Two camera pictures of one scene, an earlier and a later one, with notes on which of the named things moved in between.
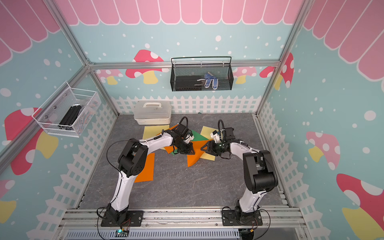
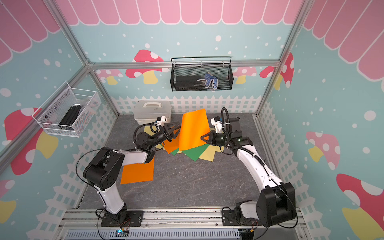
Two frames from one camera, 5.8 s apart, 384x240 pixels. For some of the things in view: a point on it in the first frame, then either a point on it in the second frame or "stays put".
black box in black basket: (188, 83) stays put
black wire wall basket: (198, 73) stays put
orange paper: (147, 174) stays put
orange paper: (197, 145) → (194, 125)
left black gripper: (188, 151) → (166, 135)
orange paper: (170, 149) stays put
